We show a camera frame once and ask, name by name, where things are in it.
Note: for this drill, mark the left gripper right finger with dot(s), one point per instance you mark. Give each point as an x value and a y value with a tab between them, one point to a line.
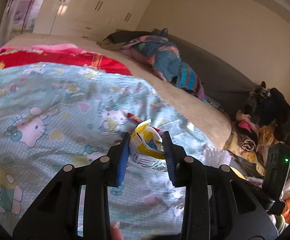
218	205

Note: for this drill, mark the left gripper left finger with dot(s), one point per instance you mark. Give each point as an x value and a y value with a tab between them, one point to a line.
74	204

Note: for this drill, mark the yellow white snack wrapper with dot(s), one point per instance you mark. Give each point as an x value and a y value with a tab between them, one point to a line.
145	147

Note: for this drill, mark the yellow rim black trash bin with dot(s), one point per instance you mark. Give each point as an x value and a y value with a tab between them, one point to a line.
238	173

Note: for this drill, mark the person's thumb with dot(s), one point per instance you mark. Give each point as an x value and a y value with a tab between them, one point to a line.
116	234

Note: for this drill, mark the clothes pile on stool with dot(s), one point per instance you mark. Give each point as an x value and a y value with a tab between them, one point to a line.
263	121

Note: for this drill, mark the white knitted cloth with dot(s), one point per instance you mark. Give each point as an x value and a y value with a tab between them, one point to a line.
215	158

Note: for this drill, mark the orange floral laundry basket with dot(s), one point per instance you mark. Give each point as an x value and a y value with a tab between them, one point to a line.
286	211

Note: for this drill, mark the beige plush bed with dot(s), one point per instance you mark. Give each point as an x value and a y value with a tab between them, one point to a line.
212	122

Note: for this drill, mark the light blue cartoon quilt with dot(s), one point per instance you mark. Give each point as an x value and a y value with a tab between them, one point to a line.
53	114

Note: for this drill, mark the red snack wrapper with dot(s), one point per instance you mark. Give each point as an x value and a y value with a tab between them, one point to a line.
134	118

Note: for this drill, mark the striped colourful blanket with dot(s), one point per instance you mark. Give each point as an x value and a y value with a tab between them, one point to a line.
188	80

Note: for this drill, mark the blue floral bundled quilt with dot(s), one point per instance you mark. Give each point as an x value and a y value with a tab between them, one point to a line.
161	54

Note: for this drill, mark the red pink blanket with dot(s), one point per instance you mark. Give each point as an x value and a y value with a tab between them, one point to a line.
67	53

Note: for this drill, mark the dark brown garment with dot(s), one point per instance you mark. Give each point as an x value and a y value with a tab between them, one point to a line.
118	39

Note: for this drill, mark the pink curtained door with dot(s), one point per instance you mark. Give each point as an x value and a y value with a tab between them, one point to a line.
19	18

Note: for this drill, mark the cream glossy wardrobe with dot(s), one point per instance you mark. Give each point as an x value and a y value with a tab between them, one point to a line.
89	19

